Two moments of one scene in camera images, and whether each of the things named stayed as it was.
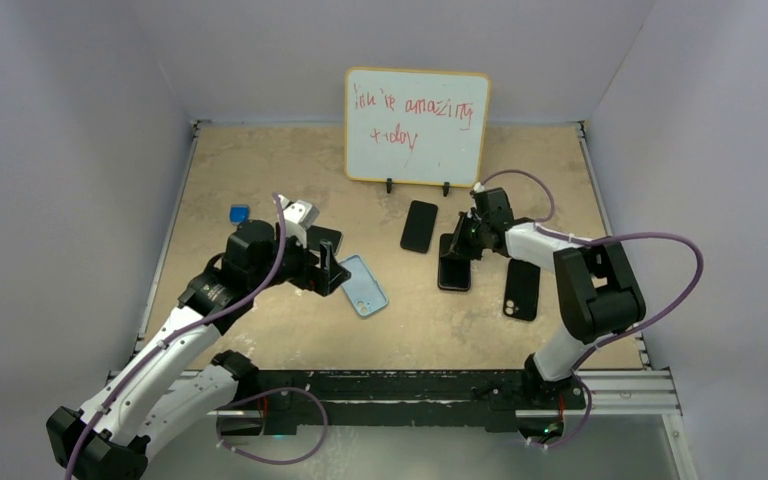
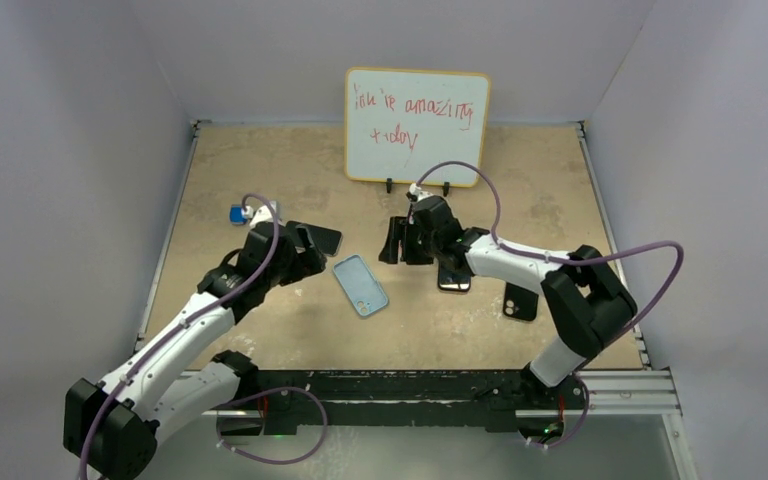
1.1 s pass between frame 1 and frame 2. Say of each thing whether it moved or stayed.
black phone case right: stayed
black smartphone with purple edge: stayed
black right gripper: moved
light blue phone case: stayed
